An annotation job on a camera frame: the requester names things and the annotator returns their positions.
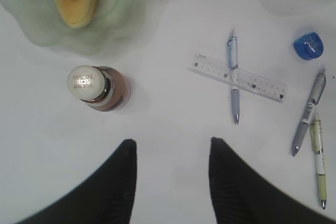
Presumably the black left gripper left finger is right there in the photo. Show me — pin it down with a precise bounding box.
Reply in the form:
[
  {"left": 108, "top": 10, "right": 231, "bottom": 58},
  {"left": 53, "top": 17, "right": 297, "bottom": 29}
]
[{"left": 22, "top": 139, "right": 137, "bottom": 223}]

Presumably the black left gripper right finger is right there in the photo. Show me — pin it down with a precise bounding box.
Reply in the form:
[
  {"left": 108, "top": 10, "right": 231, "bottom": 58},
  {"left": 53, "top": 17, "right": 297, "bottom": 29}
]
[{"left": 208, "top": 137, "right": 334, "bottom": 223}]

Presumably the brown coffee drink bottle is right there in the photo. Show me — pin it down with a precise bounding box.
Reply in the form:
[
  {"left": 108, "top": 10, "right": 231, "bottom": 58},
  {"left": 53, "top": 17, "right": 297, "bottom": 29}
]
[{"left": 67, "top": 65, "right": 131, "bottom": 112}]

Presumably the green white ballpoint pen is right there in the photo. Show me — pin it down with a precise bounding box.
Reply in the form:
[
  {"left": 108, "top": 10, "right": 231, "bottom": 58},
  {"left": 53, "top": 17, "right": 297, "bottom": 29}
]
[{"left": 310, "top": 113, "right": 327, "bottom": 210}]

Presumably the white grey ballpoint pen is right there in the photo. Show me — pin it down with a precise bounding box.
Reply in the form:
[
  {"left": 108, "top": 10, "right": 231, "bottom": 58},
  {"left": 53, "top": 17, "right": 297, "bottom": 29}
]
[{"left": 291, "top": 68, "right": 326, "bottom": 156}]

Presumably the blue grey ballpoint pen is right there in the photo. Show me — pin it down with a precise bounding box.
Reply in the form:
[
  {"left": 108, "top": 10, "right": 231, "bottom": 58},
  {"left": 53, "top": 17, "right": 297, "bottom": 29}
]
[{"left": 227, "top": 30, "right": 240, "bottom": 125}]

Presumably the blue pencil sharpener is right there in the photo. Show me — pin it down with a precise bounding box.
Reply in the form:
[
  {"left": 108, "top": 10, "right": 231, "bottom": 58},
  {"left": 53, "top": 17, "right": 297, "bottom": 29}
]
[{"left": 293, "top": 32, "right": 324, "bottom": 60}]

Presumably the wavy pale green glass plate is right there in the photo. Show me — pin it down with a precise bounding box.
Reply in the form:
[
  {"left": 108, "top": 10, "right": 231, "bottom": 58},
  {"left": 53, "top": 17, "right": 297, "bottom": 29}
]
[{"left": 0, "top": 0, "right": 163, "bottom": 56}]

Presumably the clear plastic ruler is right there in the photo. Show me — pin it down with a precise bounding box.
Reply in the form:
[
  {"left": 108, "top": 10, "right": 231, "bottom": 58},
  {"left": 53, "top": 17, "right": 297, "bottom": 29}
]
[{"left": 191, "top": 54, "right": 286, "bottom": 103}]

